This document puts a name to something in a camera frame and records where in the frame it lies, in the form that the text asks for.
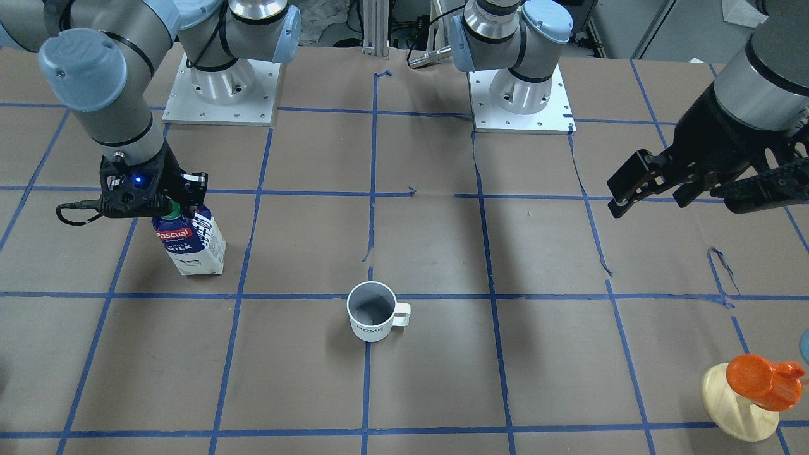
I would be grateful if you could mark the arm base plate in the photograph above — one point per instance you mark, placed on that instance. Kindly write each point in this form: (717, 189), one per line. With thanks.
(245, 94)
(502, 103)

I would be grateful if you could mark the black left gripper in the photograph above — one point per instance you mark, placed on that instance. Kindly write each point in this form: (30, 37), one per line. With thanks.
(711, 140)

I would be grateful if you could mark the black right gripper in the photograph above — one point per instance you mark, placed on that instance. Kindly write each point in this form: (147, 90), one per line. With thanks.
(172, 169)

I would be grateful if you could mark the white grey mug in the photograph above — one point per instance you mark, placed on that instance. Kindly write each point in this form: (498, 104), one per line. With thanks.
(374, 310)

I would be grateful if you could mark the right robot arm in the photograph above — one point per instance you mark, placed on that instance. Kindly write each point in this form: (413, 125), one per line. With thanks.
(100, 56)

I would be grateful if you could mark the light blue mug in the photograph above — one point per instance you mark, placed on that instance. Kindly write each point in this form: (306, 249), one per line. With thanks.
(803, 346)

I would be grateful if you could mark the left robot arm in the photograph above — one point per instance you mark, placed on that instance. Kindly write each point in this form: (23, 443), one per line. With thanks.
(764, 85)

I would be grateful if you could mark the orange mug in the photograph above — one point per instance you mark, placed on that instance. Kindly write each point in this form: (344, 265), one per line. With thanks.
(773, 387)

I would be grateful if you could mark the aluminium frame post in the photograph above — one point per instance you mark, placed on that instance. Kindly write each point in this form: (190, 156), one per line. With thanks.
(375, 28)

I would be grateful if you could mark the white blue milk carton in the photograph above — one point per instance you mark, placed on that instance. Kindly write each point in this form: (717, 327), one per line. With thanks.
(194, 244)

